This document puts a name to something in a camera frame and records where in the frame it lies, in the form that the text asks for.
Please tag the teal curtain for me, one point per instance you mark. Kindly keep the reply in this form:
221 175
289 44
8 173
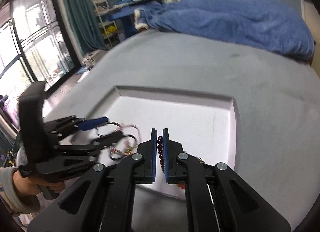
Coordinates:
84 25

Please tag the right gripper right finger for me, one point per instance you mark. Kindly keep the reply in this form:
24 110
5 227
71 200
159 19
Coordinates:
174 173

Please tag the striped sleeve forearm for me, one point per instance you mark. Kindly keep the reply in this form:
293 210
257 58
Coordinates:
14 204

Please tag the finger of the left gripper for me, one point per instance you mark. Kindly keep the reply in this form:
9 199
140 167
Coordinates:
93 123
106 141

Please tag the grey cardboard tray box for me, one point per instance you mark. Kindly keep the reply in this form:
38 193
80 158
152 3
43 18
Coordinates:
205 124

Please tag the grey bed cover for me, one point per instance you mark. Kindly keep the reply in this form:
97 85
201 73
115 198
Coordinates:
277 98

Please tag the white shelf rack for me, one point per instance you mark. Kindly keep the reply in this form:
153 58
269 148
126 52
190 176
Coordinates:
107 27

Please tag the glass balcony door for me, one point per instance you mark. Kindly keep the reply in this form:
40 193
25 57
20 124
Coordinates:
35 46

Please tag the left hand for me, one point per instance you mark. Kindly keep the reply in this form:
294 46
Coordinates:
30 186

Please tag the grey bag on floor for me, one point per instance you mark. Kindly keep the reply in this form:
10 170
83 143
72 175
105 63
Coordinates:
91 58

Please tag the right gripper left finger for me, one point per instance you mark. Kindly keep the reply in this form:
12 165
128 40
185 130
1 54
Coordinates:
146 172

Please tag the blue fleece blanket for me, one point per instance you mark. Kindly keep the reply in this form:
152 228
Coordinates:
264 24

